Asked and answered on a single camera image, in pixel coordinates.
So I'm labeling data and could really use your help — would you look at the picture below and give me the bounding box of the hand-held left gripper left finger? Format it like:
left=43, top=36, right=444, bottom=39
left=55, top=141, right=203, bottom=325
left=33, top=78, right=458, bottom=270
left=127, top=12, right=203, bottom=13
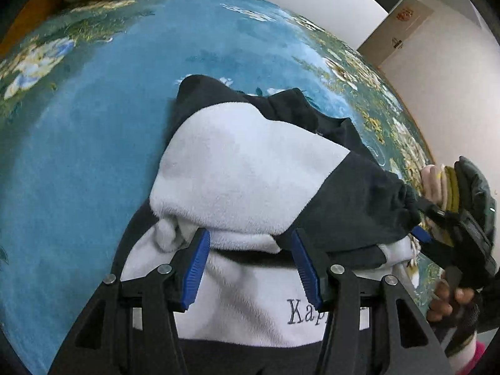
left=47, top=228, right=212, bottom=375

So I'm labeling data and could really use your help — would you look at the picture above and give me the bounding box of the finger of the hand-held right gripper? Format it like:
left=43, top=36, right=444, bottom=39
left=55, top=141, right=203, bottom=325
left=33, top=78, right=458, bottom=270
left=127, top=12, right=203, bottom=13
left=406, top=193, right=448, bottom=221
left=408, top=224, right=434, bottom=245

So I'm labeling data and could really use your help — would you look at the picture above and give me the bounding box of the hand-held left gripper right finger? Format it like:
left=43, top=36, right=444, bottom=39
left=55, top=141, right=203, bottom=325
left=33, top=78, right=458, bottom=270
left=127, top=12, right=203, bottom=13
left=291, top=228, right=456, bottom=375

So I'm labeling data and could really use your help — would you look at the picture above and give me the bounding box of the dark grey white fleece jacket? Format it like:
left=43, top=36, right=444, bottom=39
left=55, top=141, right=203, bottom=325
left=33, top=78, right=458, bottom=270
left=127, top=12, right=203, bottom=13
left=111, top=74, right=424, bottom=375

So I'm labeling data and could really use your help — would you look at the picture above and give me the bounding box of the person's right forearm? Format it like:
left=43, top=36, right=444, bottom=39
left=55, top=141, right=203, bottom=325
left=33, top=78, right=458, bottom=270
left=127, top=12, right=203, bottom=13
left=445, top=281, right=500, bottom=375

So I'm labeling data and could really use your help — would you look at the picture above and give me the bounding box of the person's right hand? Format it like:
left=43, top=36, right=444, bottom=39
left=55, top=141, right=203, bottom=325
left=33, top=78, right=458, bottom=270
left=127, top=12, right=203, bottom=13
left=420, top=163, right=478, bottom=323

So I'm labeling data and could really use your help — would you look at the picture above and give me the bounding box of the blue floral bed blanket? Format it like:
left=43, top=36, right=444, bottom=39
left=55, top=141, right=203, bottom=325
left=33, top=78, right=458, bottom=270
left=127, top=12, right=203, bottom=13
left=0, top=0, right=438, bottom=375

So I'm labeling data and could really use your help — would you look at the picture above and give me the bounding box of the beige door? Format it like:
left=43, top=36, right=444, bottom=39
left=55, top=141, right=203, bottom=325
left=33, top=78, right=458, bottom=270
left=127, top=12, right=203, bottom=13
left=357, top=0, right=436, bottom=67

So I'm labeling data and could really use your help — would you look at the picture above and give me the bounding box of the carved wooden headboard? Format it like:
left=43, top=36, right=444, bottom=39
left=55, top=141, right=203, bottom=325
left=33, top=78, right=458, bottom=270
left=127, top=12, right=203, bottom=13
left=0, top=0, right=69, bottom=59

